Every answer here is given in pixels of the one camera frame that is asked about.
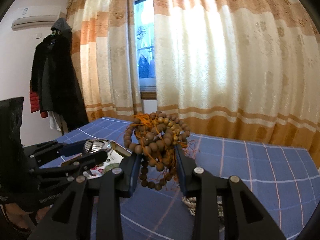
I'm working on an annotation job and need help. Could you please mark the white printed paper card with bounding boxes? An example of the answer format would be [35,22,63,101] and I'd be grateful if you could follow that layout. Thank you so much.
[83,151,124,179]

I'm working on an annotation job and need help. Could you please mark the white pearl necklace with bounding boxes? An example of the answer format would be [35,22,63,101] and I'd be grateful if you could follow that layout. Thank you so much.
[181,195,225,222]

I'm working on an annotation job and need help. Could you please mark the brown wooden bead mala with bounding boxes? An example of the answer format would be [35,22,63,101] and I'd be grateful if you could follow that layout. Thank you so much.
[123,111,197,191]

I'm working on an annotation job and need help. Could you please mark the white hanging garment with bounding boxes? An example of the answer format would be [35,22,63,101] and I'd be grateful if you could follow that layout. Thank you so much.
[48,111,62,132]

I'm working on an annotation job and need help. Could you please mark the grey hooded garment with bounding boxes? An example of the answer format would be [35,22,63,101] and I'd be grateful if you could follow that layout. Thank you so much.
[51,17,72,32]

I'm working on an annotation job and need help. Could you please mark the silver metal wristwatch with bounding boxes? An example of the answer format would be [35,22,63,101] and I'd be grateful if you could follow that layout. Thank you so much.
[82,139,112,154]

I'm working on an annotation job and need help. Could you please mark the cream orange curtain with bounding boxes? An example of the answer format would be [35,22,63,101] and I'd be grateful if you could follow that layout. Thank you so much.
[153,0,319,164]
[67,0,142,121]

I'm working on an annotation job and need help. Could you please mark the right cream orange curtain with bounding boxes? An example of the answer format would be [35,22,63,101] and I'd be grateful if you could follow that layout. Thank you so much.
[153,0,319,164]

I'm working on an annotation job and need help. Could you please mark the window with frame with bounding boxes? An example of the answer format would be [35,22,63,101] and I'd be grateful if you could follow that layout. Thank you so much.
[134,0,157,100]

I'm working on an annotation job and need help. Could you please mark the person's left hand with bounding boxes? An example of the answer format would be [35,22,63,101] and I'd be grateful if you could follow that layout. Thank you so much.
[3,202,51,233]

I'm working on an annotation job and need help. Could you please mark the red padded jacket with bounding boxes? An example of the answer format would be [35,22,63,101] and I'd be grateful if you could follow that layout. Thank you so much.
[29,81,48,119]

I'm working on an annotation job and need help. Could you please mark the blue checked bed sheet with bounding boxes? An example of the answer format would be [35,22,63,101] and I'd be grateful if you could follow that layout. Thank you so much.
[39,116,320,240]

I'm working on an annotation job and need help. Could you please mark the left cream orange curtain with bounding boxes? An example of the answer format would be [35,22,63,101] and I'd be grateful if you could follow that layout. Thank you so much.
[67,0,142,121]

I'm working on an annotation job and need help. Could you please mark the pink metal jewelry tin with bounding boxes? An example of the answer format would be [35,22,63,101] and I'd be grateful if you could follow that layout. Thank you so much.
[60,139,131,179]

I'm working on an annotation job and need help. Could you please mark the black hanging coat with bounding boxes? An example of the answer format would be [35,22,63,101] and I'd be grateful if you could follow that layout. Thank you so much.
[30,35,89,131]

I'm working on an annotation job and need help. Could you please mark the white wall air conditioner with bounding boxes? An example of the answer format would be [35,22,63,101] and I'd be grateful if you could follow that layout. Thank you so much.
[11,5,61,30]

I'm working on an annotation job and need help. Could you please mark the green jade carving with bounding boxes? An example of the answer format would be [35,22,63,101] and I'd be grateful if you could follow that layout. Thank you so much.
[103,163,119,174]

